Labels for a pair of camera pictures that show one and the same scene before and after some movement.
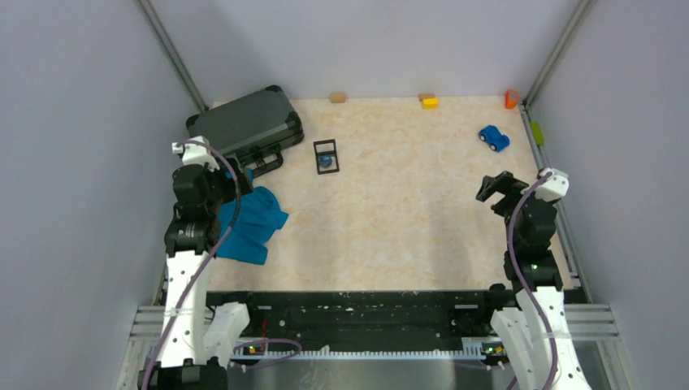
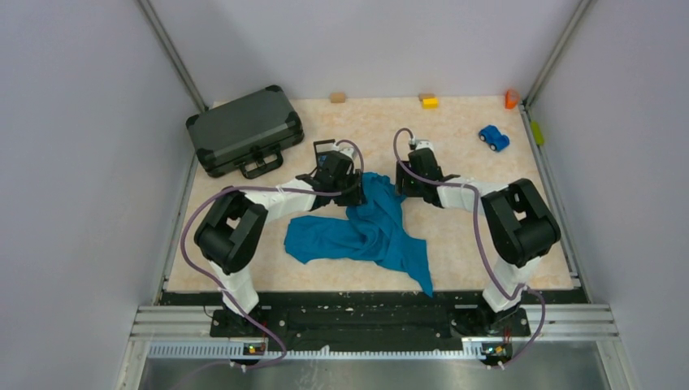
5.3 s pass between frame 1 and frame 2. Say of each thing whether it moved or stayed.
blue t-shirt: moved
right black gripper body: moved
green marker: stayed
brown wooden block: stayed
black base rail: stayed
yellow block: stayed
